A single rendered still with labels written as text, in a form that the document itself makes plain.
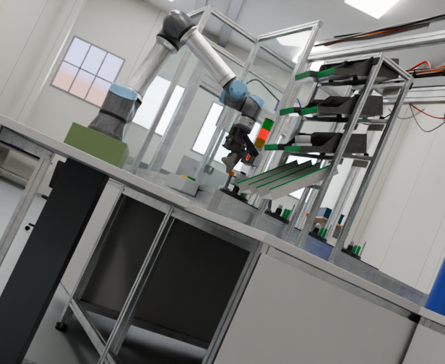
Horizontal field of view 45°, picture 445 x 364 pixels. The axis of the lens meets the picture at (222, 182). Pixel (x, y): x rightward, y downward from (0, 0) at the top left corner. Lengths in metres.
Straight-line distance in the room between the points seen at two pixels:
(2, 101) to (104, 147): 11.05
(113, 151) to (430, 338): 1.32
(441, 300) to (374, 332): 0.48
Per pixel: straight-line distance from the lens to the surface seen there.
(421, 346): 2.04
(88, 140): 2.08
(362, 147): 2.07
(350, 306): 1.86
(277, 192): 1.91
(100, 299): 3.06
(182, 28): 2.27
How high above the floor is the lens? 0.79
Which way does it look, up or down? 5 degrees up
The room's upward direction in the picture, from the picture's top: 24 degrees clockwise
